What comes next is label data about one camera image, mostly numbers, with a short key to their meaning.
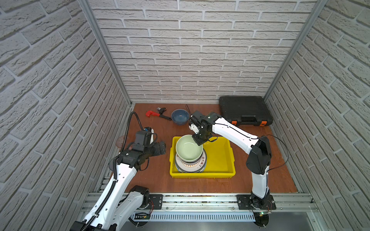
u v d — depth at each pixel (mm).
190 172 798
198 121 653
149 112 1107
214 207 726
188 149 805
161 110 1134
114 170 459
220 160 883
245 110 1065
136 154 509
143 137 559
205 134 697
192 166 830
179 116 1065
